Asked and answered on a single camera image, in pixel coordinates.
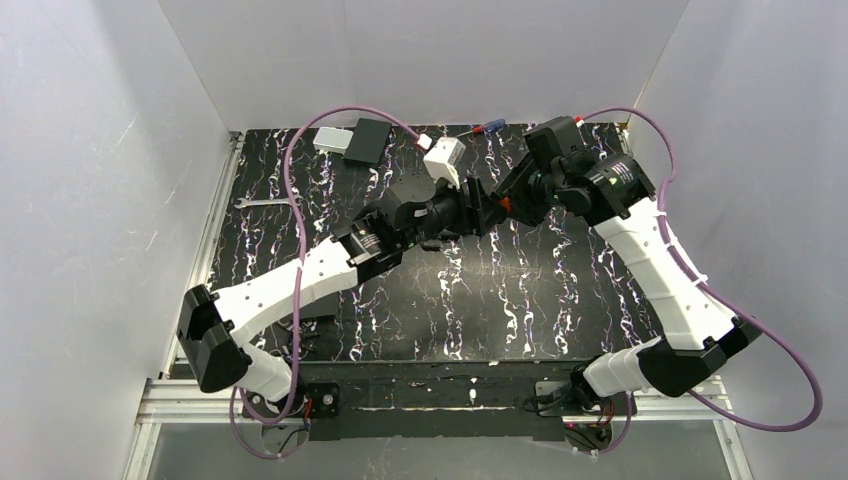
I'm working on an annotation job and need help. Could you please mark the orange and black padlock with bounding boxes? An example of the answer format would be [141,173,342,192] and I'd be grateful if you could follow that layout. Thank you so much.
[496,197,513,214]

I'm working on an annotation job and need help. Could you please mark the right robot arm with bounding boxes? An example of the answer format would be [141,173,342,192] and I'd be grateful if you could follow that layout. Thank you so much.
[491,117,761,408]

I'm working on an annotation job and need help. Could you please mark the blue red screwdriver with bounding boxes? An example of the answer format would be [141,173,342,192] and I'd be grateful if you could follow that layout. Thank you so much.
[456,118,506,138]

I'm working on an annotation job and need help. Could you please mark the black box at back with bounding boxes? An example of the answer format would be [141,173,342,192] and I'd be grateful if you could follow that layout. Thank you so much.
[343,118,392,166]

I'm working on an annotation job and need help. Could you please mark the black box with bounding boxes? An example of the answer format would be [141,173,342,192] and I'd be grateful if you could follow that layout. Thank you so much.
[343,118,392,166]
[300,299,340,322]

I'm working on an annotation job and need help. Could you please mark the white box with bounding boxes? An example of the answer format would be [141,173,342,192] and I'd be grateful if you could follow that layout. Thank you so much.
[313,126,354,154]

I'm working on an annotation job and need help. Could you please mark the black box at front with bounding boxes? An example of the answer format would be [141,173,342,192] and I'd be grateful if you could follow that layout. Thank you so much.
[300,299,340,322]

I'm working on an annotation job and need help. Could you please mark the black pliers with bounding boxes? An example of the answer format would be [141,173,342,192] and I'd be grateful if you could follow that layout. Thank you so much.
[279,325,322,361]

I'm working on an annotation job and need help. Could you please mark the silver open-end wrench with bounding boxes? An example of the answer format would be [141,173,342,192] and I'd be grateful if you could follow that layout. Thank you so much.
[233,197,291,210]

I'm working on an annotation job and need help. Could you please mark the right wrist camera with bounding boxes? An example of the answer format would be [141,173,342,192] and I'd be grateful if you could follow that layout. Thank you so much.
[524,116,585,168]

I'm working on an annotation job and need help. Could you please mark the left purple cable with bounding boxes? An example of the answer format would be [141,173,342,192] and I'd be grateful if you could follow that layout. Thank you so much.
[228,105,435,462]

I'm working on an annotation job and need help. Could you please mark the purple cable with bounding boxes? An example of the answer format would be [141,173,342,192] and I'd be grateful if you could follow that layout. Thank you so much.
[228,105,435,462]
[574,107,824,458]

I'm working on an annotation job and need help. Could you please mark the aluminium frame rail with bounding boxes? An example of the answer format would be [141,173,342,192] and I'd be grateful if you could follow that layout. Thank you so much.
[122,132,753,480]

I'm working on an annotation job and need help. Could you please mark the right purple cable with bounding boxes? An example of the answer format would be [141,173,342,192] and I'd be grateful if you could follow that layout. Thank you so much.
[574,107,824,458]

